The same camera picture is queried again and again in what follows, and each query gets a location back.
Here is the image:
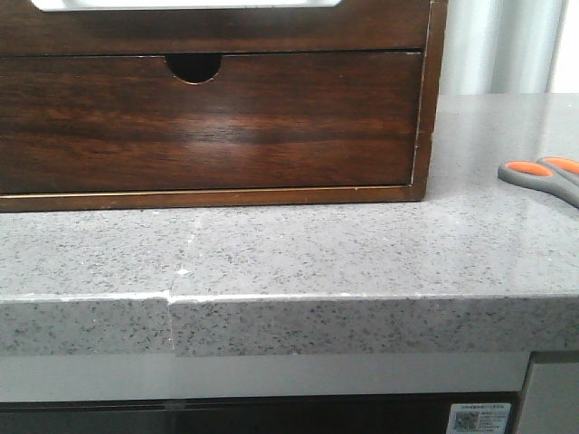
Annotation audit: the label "dark wooden drawer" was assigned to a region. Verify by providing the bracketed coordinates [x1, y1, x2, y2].
[1, 52, 422, 193]
[1, 1, 430, 56]

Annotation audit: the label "grey orange handled scissors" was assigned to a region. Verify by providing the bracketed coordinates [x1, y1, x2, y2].
[498, 157, 578, 208]

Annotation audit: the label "dark wooden drawer cabinet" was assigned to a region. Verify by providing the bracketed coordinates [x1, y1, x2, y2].
[1, 1, 447, 212]

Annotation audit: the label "dark glass oven door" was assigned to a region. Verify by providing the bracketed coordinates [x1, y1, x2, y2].
[1, 392, 519, 433]

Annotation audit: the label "white QR code sticker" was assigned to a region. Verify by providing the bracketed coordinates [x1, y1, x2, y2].
[446, 403, 511, 434]

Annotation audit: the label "grey cabinet door panel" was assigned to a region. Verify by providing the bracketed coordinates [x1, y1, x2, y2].
[517, 351, 578, 433]

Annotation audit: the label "white tray on cabinet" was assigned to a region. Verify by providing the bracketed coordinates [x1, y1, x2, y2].
[33, 0, 341, 12]

